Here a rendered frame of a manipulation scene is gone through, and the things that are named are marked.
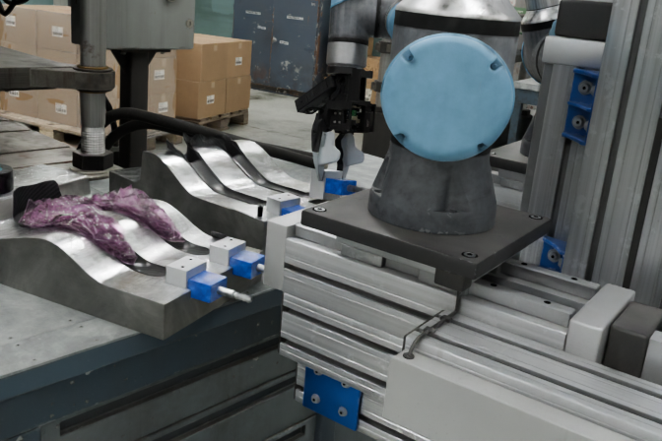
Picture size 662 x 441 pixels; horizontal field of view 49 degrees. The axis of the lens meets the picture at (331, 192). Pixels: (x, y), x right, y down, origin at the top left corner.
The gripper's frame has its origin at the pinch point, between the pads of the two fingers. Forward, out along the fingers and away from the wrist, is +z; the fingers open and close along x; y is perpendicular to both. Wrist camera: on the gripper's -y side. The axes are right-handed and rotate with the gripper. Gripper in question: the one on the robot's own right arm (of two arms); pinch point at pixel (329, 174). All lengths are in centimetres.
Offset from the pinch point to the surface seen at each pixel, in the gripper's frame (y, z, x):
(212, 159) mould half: -26.2, -0.4, -7.1
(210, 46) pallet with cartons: -377, -68, 265
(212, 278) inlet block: 11.2, 14.3, -35.8
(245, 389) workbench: -2.2, 39.3, -15.3
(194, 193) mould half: -19.0, 5.7, -16.6
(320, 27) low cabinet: -472, -123, 489
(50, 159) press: -89, 5, -10
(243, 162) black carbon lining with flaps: -25.0, 0.0, 0.4
